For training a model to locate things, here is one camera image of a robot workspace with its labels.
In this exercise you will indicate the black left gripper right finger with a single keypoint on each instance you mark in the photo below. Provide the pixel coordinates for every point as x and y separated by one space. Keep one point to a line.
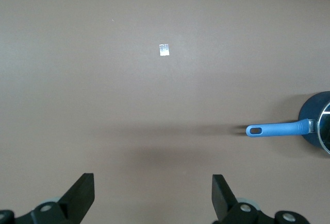
224 200

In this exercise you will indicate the small clear tape mark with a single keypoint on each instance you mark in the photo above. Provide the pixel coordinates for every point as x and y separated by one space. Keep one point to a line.
164 50

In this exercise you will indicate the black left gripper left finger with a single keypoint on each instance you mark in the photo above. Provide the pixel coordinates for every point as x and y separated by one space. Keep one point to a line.
77 198

